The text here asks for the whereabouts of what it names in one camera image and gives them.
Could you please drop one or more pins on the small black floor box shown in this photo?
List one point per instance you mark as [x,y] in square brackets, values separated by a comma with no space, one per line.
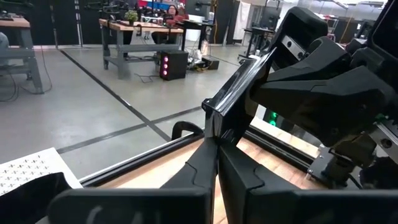
[211,63]

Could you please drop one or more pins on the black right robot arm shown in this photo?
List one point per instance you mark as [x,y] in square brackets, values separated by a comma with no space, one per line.
[342,165]

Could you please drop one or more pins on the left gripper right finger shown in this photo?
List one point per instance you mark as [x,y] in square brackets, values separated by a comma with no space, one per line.
[239,180]

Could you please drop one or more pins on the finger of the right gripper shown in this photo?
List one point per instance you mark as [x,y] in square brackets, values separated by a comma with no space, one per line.
[335,105]
[323,59]

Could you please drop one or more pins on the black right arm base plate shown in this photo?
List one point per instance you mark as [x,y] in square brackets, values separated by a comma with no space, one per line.
[317,169]

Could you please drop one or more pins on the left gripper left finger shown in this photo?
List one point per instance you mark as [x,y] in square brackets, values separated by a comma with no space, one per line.
[202,174]

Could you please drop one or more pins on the person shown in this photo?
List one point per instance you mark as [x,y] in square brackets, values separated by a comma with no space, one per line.
[172,11]

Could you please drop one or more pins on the small square black plate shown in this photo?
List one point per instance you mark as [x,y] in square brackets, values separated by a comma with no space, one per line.
[230,115]

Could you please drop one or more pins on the black computer tower pink lights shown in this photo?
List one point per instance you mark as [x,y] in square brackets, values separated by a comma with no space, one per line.
[177,65]

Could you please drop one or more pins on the small potted plant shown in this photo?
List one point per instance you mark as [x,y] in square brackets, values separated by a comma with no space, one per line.
[131,15]

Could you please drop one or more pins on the black partition panels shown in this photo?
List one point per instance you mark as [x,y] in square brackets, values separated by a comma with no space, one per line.
[65,21]

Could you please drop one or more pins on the wooden top grey workbench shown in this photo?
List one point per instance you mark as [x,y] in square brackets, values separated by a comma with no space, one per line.
[18,53]
[124,48]

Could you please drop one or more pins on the black curved hook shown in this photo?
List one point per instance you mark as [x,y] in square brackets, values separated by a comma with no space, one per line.
[183,124]

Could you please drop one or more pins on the wavy square black plate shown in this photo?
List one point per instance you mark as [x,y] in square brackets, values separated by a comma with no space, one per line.
[25,199]

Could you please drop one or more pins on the white perforated metal shelf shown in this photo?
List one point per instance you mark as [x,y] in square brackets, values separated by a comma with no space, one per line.
[31,168]

